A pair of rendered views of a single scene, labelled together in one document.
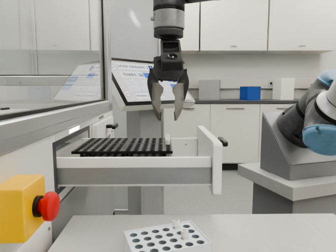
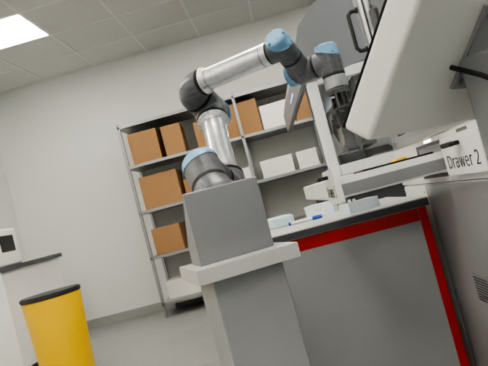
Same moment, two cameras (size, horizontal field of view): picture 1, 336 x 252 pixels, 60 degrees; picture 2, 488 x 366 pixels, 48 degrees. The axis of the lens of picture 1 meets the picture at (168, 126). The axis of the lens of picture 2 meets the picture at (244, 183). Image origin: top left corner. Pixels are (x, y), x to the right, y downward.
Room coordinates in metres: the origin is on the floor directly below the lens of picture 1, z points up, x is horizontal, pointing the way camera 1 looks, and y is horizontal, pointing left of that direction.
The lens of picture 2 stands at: (2.52, -0.28, 0.89)
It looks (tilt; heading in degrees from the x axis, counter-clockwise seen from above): 2 degrees up; 183
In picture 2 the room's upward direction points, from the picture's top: 15 degrees counter-clockwise
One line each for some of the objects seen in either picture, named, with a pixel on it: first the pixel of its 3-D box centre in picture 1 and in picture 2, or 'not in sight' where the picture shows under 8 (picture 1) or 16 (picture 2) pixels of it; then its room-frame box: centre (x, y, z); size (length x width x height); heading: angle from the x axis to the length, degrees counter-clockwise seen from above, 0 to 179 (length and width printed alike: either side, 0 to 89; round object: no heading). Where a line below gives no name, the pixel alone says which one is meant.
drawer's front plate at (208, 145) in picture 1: (206, 154); (332, 186); (0.72, -0.10, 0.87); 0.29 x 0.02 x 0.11; 1
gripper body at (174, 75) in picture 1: (168, 57); (343, 107); (0.73, 0.00, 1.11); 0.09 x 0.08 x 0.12; 1
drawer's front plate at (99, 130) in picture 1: (104, 135); (464, 152); (1.03, 0.23, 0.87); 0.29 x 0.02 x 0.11; 1
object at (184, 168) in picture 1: (123, 158); (396, 173); (0.71, 0.11, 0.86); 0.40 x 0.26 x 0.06; 91
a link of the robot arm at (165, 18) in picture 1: (167, 22); (337, 83); (0.72, 0.00, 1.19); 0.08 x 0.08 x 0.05
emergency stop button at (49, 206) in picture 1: (46, 206); not in sight; (0.38, 0.17, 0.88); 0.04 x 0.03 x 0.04; 1
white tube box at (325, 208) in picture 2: not in sight; (321, 208); (0.09, -0.11, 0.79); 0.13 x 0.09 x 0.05; 71
